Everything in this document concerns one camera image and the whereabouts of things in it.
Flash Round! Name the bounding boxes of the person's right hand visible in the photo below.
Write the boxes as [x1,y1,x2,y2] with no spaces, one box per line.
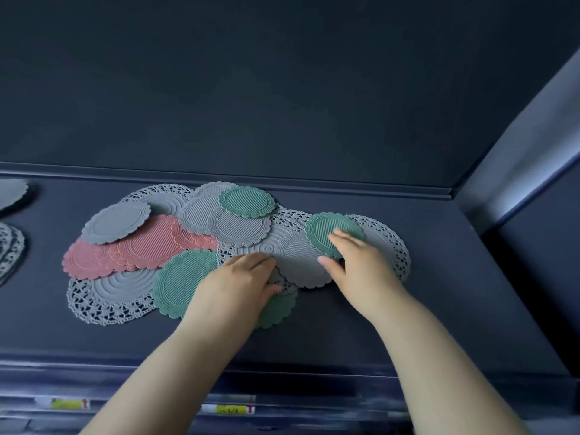
[317,228,408,324]

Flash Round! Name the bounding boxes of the person's left hand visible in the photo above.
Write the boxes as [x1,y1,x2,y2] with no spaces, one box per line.
[179,252,284,340]

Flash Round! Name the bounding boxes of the mixed pile of coasters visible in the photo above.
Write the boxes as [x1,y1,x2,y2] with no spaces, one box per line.
[62,181,411,330]

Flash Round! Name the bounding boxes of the person's left forearm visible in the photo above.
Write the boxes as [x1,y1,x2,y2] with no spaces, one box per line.
[81,321,259,435]

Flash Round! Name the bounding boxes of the person's right forearm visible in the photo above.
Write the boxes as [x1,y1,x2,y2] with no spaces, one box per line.
[367,294,531,435]

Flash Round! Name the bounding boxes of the dark blue shelf board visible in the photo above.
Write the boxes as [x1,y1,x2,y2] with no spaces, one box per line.
[0,172,572,376]

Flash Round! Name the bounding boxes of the green yellow shelf label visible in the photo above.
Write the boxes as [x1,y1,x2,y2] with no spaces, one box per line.
[36,396,91,411]
[201,404,257,415]

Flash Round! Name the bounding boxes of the dark blue shelving unit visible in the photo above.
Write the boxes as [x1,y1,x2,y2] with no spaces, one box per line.
[480,163,580,376]

